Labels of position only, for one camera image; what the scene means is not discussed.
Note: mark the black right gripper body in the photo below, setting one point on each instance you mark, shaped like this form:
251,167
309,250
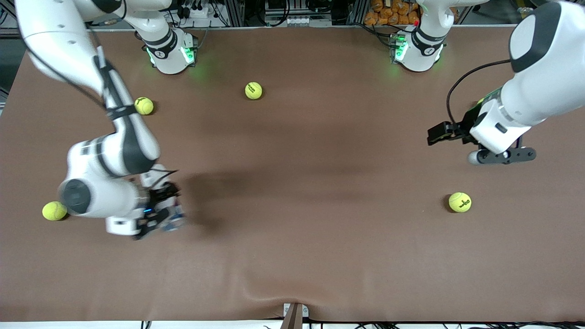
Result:
161,193

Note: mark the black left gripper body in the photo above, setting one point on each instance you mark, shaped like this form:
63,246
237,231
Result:
467,124

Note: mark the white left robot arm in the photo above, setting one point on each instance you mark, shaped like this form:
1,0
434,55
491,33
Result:
548,82

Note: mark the brown table mat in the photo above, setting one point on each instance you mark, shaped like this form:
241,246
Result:
320,137

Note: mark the orange snack packets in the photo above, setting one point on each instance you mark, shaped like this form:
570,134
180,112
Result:
386,13

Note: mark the metal table edge clamp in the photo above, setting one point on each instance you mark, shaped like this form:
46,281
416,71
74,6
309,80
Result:
295,315

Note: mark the white connector strip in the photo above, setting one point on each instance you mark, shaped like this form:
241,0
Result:
300,20

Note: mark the white power strip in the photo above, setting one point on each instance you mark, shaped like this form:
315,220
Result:
201,13

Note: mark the black electronics unit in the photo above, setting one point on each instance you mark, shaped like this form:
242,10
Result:
279,5

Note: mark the aluminium frame post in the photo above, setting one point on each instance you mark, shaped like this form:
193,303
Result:
235,11
361,9

